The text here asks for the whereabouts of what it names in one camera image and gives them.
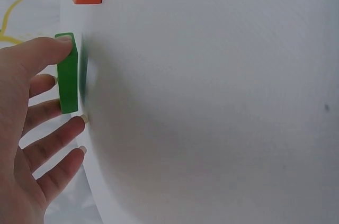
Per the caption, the person's left hand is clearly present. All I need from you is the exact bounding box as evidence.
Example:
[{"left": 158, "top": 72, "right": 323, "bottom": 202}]
[{"left": 0, "top": 36, "right": 89, "bottom": 224}]

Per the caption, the green rectangular block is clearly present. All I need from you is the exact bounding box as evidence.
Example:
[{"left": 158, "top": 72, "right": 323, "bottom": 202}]
[{"left": 54, "top": 32, "right": 81, "bottom": 114}]

